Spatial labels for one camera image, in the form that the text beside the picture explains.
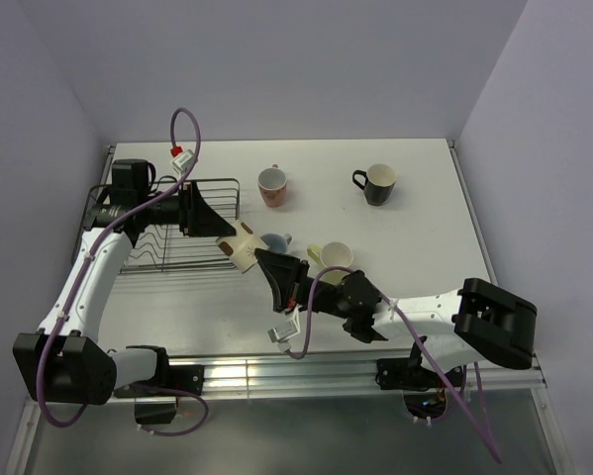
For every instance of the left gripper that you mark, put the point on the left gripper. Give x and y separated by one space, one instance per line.
196 218

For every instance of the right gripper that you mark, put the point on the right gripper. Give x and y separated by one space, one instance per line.
282 273

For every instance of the pale yellow mug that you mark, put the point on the pale yellow mug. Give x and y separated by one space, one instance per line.
332 254

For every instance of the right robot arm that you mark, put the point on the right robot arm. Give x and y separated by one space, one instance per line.
479 321

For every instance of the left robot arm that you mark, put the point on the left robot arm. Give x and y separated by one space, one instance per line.
62 362

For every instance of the light blue mug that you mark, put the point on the light blue mug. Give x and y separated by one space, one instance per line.
277 243

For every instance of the pink patterned mug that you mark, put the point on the pink patterned mug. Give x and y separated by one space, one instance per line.
272 186

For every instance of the black mug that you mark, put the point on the black mug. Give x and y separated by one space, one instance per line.
376 183

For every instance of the wire dish rack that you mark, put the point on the wire dish rack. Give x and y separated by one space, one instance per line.
164 248

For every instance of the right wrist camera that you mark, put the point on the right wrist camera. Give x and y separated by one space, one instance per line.
283 333

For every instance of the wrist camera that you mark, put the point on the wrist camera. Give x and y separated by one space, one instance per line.
283 333
182 159

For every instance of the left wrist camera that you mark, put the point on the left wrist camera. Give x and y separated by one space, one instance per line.
182 159

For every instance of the aluminium mounting rail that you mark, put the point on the aluminium mounting rail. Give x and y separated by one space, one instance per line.
256 377

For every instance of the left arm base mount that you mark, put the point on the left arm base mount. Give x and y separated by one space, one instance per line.
168 381

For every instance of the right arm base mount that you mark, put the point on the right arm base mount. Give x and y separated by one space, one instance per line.
407 373

